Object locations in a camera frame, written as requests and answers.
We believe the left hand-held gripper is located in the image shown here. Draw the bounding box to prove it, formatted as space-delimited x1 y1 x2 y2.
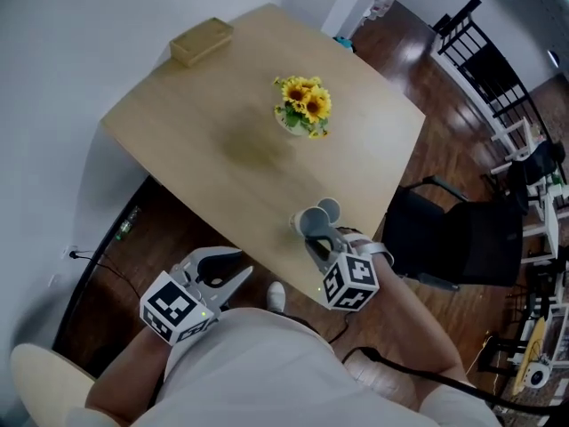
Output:
139 246 255 347

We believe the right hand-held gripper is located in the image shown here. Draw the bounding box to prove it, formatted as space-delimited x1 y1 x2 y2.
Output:
303 226 396 313

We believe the person's right forearm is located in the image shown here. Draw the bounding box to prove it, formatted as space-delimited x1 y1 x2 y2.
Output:
349 262 469 423

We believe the person's left forearm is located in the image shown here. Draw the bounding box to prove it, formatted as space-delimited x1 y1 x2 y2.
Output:
84 325 180 418

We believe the person's white shoe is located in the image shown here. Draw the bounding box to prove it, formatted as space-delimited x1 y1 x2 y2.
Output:
266 280 287 314

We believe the green plastic bottle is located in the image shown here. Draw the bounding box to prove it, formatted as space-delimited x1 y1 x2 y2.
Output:
114 205 143 243

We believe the person's white shirt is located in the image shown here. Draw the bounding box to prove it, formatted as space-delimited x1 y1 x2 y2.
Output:
66 306 504 427

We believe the white flower vase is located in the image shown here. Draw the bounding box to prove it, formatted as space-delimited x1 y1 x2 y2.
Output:
275 109 313 138

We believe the black office chair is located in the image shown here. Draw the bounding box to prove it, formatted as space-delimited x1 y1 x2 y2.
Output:
381 174 526 293

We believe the yellow sunflower bouquet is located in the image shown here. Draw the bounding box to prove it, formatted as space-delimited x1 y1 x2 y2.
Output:
271 75 334 141

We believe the black bag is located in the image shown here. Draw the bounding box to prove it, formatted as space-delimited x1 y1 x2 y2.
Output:
505 141 569 216

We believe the white shelf rack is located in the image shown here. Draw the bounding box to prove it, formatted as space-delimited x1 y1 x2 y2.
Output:
490 117 569 265

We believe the yellow board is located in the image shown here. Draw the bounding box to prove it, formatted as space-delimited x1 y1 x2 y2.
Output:
509 315 549 396

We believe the flat wooden box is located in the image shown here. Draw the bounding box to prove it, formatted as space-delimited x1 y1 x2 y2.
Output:
168 16 236 68

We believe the black stair railing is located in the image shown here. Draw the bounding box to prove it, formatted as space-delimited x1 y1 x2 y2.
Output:
432 0 556 129

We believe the group of clear water bottles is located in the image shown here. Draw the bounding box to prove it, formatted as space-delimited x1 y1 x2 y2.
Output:
370 0 400 20

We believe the thin black wall cable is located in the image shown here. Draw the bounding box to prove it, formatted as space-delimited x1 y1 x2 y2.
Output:
70 250 144 302

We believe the thick black cable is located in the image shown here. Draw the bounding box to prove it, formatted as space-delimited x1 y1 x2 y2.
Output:
328 313 569 418

